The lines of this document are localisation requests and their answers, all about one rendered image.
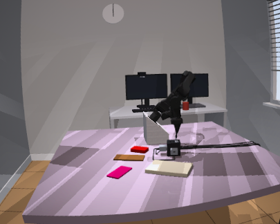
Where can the magenta flat rectangular slab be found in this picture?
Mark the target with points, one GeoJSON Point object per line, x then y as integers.
{"type": "Point", "coordinates": [119, 172]}

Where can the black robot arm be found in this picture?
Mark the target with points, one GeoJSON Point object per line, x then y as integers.
{"type": "Point", "coordinates": [181, 92]}

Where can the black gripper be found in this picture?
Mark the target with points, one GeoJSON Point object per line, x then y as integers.
{"type": "Point", "coordinates": [176, 120]}

